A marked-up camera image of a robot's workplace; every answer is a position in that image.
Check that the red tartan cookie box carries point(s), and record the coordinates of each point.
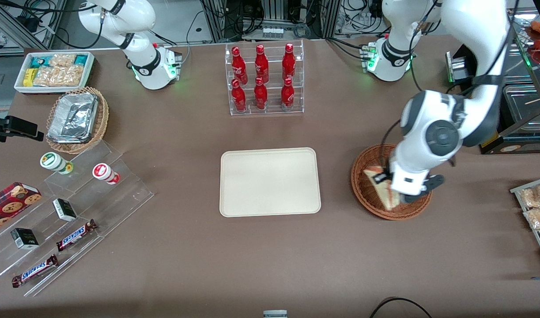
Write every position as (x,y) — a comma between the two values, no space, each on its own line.
(9,205)

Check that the white plastic snack bin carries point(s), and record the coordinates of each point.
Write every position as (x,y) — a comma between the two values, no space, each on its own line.
(53,90)

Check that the aluminium extrusion frame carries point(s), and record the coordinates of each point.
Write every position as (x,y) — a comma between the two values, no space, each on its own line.
(13,26)

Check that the brown Snickers chocolate bar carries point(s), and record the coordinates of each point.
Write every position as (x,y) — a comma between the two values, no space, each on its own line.
(35,270)
(75,235)

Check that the black glass food display case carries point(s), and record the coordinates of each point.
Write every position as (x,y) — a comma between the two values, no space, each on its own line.
(517,148)

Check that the small grey device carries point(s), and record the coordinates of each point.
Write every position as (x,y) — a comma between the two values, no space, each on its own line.
(275,314)

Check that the yellow snack packet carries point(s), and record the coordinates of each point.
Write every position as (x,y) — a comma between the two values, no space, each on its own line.
(29,78)

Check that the light wicker basket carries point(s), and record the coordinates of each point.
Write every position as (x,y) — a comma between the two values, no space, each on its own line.
(103,119)

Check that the silver aluminium foil container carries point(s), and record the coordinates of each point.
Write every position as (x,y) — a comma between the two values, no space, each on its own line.
(73,117)

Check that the green lid sunflower cup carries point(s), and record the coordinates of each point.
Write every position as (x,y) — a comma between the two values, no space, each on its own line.
(51,160)

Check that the red cola bottle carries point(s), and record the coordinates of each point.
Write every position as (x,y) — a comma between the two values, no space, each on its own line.
(288,62)
(239,66)
(261,95)
(239,99)
(261,64)
(287,95)

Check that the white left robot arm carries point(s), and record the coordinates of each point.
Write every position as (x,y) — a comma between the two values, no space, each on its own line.
(442,132)

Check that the teal snack packet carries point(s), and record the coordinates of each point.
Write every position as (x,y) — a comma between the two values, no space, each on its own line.
(81,59)
(40,62)

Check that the red lid yogurt cup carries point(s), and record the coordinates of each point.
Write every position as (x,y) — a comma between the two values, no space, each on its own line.
(103,171)

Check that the triangular layered sandwich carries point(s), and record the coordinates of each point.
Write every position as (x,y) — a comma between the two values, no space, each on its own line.
(387,194)

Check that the clear acrylic stepped shelf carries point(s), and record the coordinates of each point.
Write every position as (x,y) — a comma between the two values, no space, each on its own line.
(124,194)

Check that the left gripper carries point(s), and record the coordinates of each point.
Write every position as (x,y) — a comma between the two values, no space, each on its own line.
(381,178)

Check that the white power strip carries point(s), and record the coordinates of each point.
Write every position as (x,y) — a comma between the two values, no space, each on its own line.
(273,32)

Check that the brown wicker basket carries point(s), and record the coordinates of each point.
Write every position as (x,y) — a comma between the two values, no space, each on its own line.
(411,212)

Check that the clear acrylic bottle rack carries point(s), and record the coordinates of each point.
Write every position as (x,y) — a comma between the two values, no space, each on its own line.
(250,110)

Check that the clear peanut snack bag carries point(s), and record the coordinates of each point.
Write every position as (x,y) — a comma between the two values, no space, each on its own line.
(539,218)
(62,60)
(72,75)
(534,196)
(47,76)

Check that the cream rectangular serving tray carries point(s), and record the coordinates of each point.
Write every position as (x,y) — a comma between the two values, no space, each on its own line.
(270,183)

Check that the small black carton box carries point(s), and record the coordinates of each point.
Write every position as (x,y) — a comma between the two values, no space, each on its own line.
(64,210)
(24,238)

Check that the metal equipment rack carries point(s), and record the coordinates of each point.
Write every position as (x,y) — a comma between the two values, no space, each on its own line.
(217,22)

